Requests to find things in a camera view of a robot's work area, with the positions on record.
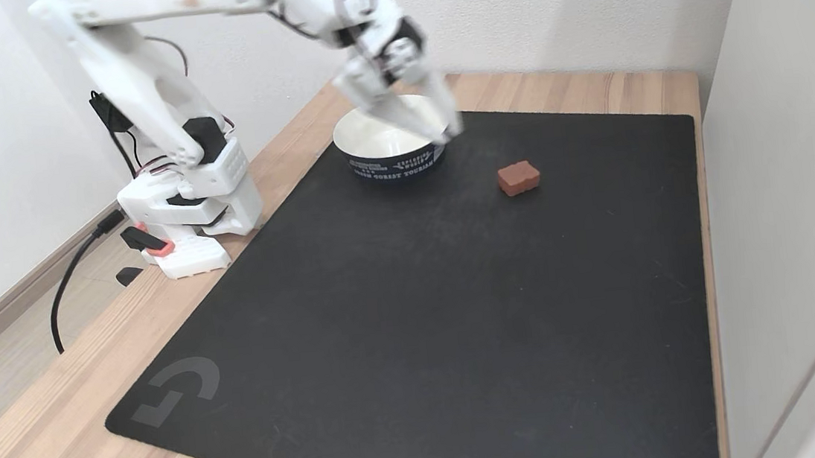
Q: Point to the brown brick toy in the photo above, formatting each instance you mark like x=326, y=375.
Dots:
x=518, y=178

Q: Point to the white paper bowl navy band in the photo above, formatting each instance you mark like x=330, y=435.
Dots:
x=394, y=167

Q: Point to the black mouse mat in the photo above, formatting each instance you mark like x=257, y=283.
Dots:
x=425, y=332

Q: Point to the black orange table clamp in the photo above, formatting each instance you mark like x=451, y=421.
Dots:
x=151, y=242

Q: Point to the black power adapter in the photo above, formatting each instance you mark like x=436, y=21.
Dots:
x=106, y=112

